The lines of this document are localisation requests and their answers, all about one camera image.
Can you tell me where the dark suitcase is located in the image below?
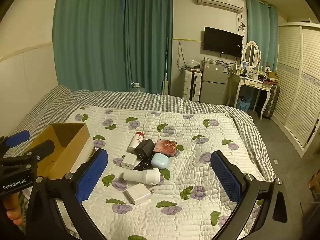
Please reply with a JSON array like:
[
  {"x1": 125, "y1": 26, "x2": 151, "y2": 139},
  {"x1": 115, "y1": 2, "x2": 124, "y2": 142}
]
[{"x1": 262, "y1": 84, "x2": 281, "y2": 120}]

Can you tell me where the small white charger cube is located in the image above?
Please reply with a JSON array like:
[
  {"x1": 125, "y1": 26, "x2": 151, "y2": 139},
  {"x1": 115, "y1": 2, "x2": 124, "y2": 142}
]
[{"x1": 121, "y1": 153, "x2": 138, "y2": 168}]

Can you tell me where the black wall television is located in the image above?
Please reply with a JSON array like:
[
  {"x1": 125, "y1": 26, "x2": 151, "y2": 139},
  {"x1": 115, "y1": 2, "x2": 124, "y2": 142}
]
[{"x1": 203, "y1": 27, "x2": 243, "y2": 58}]

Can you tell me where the white oval vanity mirror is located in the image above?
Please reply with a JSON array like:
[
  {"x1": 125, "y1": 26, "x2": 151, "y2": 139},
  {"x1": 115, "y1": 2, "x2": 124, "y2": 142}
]
[{"x1": 242, "y1": 41, "x2": 260, "y2": 69}]

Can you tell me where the wide green curtain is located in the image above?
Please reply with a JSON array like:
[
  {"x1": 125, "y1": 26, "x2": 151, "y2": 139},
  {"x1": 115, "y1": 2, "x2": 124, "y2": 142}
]
[{"x1": 54, "y1": 0, "x2": 173, "y2": 95}]

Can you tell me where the white slatted wardrobe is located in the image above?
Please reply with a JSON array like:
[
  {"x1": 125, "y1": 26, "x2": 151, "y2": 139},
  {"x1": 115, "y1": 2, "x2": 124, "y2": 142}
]
[{"x1": 271, "y1": 21, "x2": 320, "y2": 158}]

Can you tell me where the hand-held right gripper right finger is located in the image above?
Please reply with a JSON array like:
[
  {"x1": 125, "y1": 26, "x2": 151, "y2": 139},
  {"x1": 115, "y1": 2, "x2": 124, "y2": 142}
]
[{"x1": 210, "y1": 150, "x2": 303, "y2": 240}]

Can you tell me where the cardboard box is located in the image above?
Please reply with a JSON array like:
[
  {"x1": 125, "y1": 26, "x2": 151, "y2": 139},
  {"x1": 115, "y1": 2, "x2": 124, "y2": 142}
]
[{"x1": 24, "y1": 123, "x2": 97, "y2": 180}]

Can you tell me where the white plastic drawer unit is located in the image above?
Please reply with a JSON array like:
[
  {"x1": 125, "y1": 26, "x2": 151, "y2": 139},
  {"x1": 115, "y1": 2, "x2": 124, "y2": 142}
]
[{"x1": 184, "y1": 69, "x2": 202, "y2": 102}]

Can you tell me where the white power adapter with prongs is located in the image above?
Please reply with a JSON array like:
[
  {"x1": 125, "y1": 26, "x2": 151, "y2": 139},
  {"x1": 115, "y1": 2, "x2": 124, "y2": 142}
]
[{"x1": 125, "y1": 183, "x2": 154, "y2": 205}]

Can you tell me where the white floral quilt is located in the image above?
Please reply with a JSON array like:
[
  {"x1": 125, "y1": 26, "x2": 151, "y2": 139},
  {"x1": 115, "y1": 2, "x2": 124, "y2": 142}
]
[{"x1": 54, "y1": 105, "x2": 267, "y2": 240}]

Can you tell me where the black remote control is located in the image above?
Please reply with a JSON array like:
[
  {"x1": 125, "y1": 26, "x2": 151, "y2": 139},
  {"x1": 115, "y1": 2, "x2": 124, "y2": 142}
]
[{"x1": 133, "y1": 155, "x2": 154, "y2": 170}]

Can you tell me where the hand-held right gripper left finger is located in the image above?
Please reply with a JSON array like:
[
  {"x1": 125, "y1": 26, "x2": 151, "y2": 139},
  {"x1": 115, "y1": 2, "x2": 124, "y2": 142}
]
[{"x1": 25, "y1": 148, "x2": 109, "y2": 240}]

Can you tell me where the white air conditioner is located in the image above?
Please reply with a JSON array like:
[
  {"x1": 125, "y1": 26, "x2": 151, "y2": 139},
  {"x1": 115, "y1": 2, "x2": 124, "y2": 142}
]
[{"x1": 197, "y1": 0, "x2": 244, "y2": 12}]

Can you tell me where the blue plastic basket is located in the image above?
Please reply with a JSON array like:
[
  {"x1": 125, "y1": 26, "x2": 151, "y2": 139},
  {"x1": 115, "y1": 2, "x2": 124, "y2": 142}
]
[{"x1": 237, "y1": 96, "x2": 252, "y2": 113}]

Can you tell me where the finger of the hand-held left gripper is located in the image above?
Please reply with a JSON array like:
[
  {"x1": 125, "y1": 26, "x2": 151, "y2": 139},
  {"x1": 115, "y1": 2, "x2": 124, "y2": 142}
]
[
  {"x1": 0, "y1": 139, "x2": 56, "y2": 167},
  {"x1": 0, "y1": 130, "x2": 31, "y2": 153}
]

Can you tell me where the white bottle with red cap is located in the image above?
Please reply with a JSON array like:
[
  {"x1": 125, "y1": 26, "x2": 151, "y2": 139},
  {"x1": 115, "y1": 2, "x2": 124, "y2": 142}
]
[{"x1": 129, "y1": 132, "x2": 145, "y2": 150}]

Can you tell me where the white handheld cylindrical device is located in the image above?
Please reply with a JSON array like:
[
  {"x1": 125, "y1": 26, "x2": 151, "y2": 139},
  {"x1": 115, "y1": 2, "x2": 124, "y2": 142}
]
[{"x1": 123, "y1": 167, "x2": 160, "y2": 185}]

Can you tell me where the person's left hand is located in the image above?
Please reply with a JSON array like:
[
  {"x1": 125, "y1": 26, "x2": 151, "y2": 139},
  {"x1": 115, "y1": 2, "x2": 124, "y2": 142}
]
[{"x1": 0, "y1": 194, "x2": 25, "y2": 230}]

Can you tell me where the hanging black cable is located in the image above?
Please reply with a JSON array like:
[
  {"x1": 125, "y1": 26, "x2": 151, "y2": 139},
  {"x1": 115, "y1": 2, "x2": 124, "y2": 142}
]
[{"x1": 177, "y1": 42, "x2": 185, "y2": 72}]

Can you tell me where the pink patterned box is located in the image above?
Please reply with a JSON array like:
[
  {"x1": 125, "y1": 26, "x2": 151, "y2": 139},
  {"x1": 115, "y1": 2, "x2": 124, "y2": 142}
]
[{"x1": 153, "y1": 138, "x2": 177, "y2": 157}]

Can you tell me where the white mop pole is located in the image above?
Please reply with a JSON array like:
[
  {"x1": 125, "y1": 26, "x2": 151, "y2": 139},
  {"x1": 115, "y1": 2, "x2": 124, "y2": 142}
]
[{"x1": 161, "y1": 37, "x2": 170, "y2": 95}]

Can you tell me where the light blue earbuds case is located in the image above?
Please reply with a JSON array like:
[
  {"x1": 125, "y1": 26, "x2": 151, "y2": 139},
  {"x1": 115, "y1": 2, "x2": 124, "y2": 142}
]
[{"x1": 151, "y1": 152, "x2": 170, "y2": 168}]

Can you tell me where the clear water jug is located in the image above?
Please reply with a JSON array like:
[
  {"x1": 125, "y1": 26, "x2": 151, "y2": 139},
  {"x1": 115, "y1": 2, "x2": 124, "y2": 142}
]
[{"x1": 129, "y1": 82, "x2": 148, "y2": 93}]

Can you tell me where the narrow teal curtain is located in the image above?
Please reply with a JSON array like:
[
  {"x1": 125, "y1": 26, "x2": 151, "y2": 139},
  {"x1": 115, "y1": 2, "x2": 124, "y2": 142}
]
[{"x1": 246, "y1": 0, "x2": 279, "y2": 72}]

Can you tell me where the white dressing table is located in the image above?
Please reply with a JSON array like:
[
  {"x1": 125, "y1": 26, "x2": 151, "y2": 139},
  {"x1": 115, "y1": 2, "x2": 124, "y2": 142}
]
[{"x1": 226, "y1": 71, "x2": 270, "y2": 119}]

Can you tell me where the silver small fridge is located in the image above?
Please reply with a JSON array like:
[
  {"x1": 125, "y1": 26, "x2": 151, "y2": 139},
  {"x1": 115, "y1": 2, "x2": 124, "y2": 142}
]
[{"x1": 200, "y1": 60, "x2": 229, "y2": 104}]

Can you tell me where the black charger block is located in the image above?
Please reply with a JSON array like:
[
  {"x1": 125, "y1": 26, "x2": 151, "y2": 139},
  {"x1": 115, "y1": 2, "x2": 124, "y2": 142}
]
[{"x1": 134, "y1": 139, "x2": 155, "y2": 160}]

